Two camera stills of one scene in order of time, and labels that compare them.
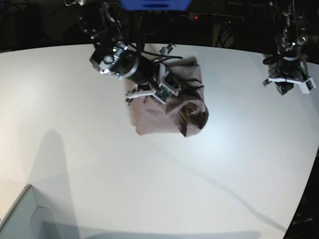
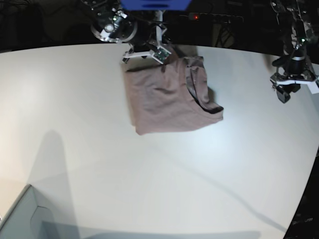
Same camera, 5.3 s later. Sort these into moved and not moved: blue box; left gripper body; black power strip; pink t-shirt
Moved: left gripper body; pink t-shirt
Not moved: blue box; black power strip
